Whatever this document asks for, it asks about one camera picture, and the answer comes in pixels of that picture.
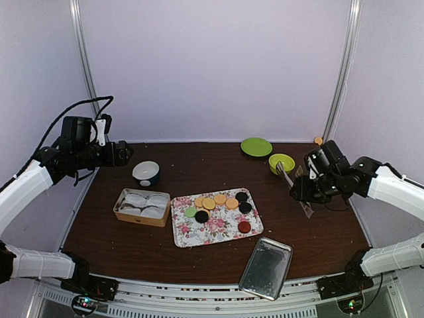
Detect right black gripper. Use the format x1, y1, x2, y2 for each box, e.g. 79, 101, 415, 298
290, 173, 343, 204

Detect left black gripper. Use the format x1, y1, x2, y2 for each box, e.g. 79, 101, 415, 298
74, 140, 133, 170

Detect metal tongs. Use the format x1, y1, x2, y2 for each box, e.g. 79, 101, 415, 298
276, 161, 314, 219

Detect beige cookie tin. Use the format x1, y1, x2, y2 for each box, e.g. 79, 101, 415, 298
113, 188, 171, 227

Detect tan biscuit cookie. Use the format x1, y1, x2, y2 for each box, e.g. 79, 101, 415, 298
213, 194, 227, 205
202, 197, 216, 210
194, 197, 205, 208
225, 197, 240, 209

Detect black sandwich cookie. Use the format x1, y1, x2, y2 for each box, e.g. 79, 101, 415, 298
235, 191, 248, 203
195, 210, 209, 224
238, 202, 252, 214

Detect floral rectangular tray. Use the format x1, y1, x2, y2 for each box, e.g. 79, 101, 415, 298
171, 187, 264, 248

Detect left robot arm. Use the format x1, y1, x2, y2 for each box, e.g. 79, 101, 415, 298
1, 115, 134, 294

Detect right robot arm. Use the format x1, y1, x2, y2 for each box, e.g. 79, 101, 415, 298
290, 140, 423, 293

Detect green bowl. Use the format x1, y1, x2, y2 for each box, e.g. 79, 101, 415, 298
268, 153, 295, 175

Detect white and dark bowl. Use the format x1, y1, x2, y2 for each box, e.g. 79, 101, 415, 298
132, 161, 160, 187

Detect green plate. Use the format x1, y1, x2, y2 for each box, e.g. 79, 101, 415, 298
240, 137, 273, 157

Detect silver metal tin lid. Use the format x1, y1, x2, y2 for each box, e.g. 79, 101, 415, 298
238, 237, 293, 301

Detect green cookie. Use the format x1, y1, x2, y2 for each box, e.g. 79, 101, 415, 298
185, 207, 197, 218

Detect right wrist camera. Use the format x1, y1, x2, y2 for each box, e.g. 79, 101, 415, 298
304, 156, 320, 180

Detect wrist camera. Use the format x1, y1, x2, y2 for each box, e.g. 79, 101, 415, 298
304, 156, 320, 180
93, 114, 112, 146

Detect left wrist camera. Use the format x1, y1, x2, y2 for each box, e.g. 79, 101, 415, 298
93, 114, 112, 146

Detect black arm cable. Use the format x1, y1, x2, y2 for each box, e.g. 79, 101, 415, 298
13, 95, 115, 180

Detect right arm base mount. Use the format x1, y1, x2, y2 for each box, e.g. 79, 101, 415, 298
317, 250, 374, 300

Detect front aluminium rail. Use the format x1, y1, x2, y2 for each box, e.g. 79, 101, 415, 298
26, 278, 408, 318

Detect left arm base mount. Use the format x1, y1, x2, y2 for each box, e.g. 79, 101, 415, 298
58, 252, 119, 301

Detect left aluminium frame post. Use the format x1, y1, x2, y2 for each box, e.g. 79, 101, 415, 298
69, 0, 97, 99

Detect aluminium frame post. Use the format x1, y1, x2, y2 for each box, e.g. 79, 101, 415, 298
323, 0, 362, 142
69, 0, 97, 99

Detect right aluminium frame post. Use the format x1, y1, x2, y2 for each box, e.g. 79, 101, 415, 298
323, 0, 362, 142

